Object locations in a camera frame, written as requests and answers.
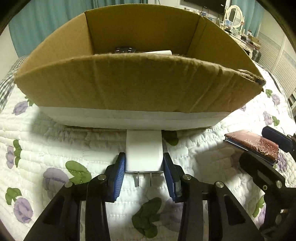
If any red patterned wallet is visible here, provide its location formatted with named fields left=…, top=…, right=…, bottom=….
left=224, top=130, right=279, bottom=165

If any white plug adapter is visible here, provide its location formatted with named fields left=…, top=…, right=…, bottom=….
left=125, top=130, right=163, bottom=187

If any white 66W charger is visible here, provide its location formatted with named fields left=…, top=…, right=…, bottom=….
left=144, top=50, right=172, bottom=55

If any black remote control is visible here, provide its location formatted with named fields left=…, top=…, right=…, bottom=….
left=114, top=47, right=136, bottom=54

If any floral white quilt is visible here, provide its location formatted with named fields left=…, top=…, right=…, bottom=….
left=1, top=70, right=295, bottom=240

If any white dressing table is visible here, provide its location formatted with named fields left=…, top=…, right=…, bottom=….
left=224, top=27, right=262, bottom=62

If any brown cardboard box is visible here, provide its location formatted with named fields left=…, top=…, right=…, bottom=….
left=15, top=4, right=265, bottom=131

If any teal right curtain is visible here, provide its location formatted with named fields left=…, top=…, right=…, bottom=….
left=231, top=0, right=264, bottom=37

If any teal curtain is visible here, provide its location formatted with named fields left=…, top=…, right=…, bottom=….
left=9, top=0, right=148, bottom=57
left=231, top=0, right=264, bottom=37

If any white oval mirror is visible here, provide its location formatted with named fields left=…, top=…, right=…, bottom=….
left=225, top=5, right=244, bottom=29

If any grey checked bedsheet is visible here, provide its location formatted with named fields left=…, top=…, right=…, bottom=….
left=0, top=55, right=28, bottom=112

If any black wall television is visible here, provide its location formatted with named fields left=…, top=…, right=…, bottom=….
left=185, top=0, right=226, bottom=15

